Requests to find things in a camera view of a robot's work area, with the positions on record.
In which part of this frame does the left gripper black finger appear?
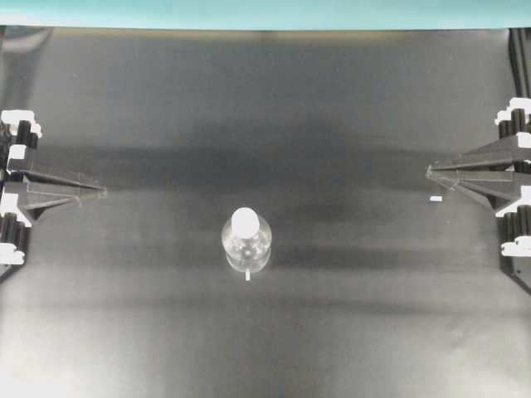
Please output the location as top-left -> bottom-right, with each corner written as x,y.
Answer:
7,158 -> 106,193
16,182 -> 104,221

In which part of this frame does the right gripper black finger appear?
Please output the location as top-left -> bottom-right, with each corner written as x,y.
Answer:
426,169 -> 530,210
429,133 -> 530,171

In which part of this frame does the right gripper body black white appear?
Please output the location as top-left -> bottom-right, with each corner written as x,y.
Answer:
493,97 -> 531,257

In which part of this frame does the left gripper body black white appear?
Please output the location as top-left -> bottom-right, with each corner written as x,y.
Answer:
1,109 -> 42,265

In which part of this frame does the white bottle cap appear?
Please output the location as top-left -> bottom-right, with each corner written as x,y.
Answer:
231,207 -> 260,240

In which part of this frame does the clear plastic bottle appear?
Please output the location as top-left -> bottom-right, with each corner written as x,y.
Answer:
221,209 -> 273,281

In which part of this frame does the black frame rail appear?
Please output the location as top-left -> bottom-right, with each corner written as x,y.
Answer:
509,27 -> 530,98

